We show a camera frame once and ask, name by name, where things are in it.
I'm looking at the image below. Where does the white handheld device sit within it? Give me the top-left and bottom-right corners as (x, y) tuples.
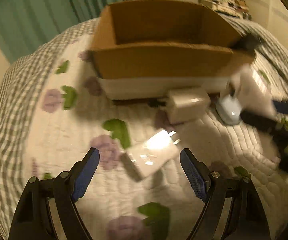
(229, 64), (277, 119)

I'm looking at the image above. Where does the light blue earbuds case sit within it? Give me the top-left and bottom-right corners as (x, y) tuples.
(216, 95), (242, 126)

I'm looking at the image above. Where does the white long power adapter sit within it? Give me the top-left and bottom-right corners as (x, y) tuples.
(120, 129), (180, 181)

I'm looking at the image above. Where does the grey checkered bedspread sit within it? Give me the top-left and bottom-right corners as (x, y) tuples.
(0, 16), (288, 239)

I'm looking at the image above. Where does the white square charger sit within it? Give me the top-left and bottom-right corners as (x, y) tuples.
(165, 87), (211, 125)

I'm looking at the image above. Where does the white quilted floral mat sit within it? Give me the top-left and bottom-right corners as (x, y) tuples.
(22, 35), (288, 239)

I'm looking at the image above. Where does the white dressing table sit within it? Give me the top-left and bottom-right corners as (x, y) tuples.
(208, 0), (252, 20)

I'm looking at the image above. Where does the open cardboard box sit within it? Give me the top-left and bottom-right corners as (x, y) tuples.
(90, 0), (255, 100)

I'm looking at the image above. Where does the green curtain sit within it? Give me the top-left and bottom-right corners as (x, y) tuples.
(0, 0), (128, 63)

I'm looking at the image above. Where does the black strap on box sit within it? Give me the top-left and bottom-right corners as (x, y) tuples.
(229, 33), (263, 53)

